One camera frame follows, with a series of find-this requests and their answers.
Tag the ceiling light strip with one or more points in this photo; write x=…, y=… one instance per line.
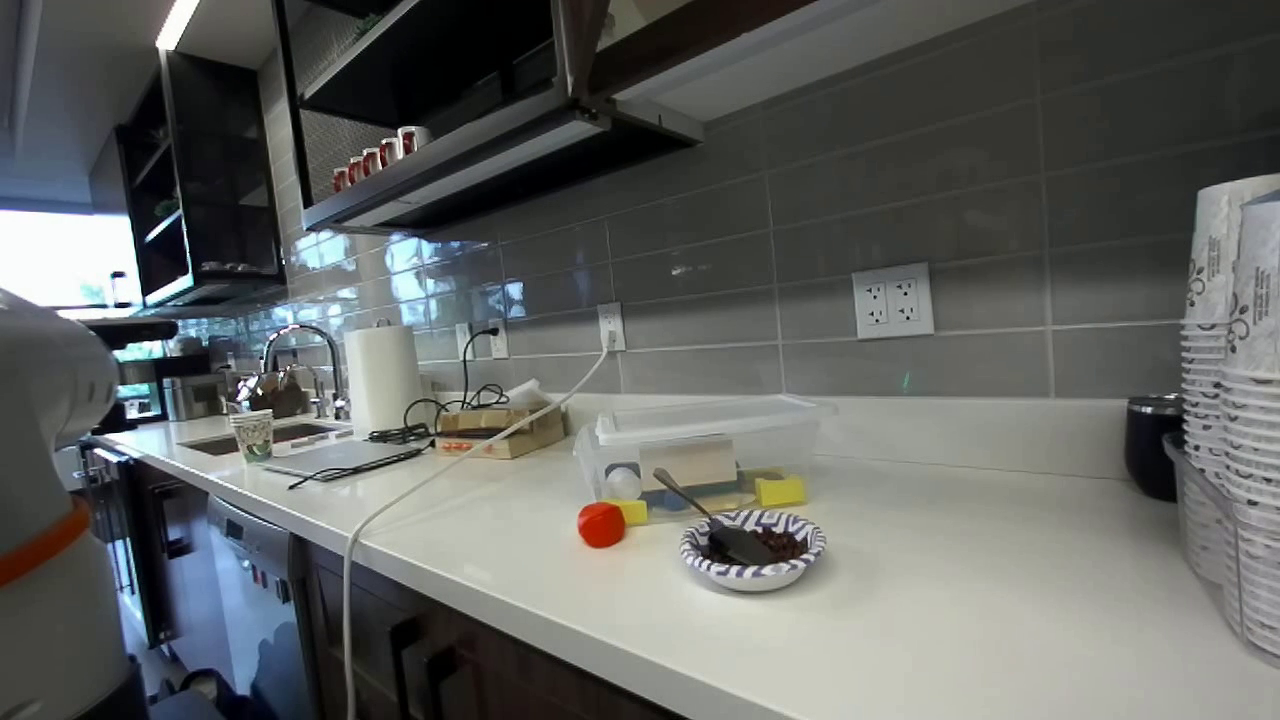
x=177, y=25

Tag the white paper towel roll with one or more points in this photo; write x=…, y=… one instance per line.
x=379, y=380

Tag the black open wall shelf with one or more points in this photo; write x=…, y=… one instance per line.
x=202, y=226

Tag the patterned paper bowl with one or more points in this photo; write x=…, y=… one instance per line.
x=764, y=572

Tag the red ball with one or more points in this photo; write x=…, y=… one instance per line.
x=601, y=526

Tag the stainless dishwasher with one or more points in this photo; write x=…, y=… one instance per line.
x=262, y=602

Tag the red mug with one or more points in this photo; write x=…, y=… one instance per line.
x=341, y=174
x=370, y=159

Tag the wooden box stack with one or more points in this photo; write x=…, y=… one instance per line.
x=512, y=434

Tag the small yellow sponge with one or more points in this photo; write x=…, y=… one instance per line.
x=632, y=515

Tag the grey drying mat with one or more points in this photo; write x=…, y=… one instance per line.
x=346, y=458

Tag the thin black gooseneck tap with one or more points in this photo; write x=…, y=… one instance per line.
x=465, y=365

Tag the black spoon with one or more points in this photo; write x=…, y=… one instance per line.
x=680, y=497

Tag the clear plastic container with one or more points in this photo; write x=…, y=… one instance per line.
x=705, y=422

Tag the white outlet with plug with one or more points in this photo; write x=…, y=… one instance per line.
x=608, y=325

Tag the white double wall outlet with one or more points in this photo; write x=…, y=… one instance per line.
x=895, y=300

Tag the black coffee machine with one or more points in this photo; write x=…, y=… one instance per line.
x=146, y=395

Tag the chrome arched faucet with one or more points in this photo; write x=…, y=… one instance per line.
x=335, y=380

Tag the dark wooden base cabinet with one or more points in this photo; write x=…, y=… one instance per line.
x=455, y=653

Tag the black mug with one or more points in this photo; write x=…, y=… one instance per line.
x=1155, y=451

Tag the countertop sink basin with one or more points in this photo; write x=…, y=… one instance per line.
x=285, y=434

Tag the black upper cabinet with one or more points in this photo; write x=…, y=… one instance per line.
x=443, y=54

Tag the beige block in container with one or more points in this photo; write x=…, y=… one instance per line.
x=690, y=460

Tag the large yellow sponge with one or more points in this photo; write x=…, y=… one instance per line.
x=782, y=495

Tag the tall paper cup stack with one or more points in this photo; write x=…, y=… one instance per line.
x=1263, y=402
x=1204, y=295

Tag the small paper cup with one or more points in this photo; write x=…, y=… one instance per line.
x=255, y=434

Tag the white under-cabinet panel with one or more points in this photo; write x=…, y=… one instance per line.
x=801, y=60

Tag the white mug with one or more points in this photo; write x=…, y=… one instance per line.
x=408, y=141

